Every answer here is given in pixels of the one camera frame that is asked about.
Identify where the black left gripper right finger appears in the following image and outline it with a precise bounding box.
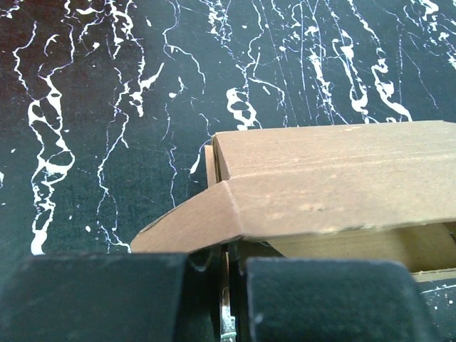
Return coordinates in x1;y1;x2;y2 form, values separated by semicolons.
228;242;438;341

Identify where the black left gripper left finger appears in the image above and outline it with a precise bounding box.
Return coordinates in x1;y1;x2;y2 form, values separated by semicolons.
1;247;222;341

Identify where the brown cardboard box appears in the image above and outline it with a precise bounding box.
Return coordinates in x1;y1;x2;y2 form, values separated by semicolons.
131;120;455;279

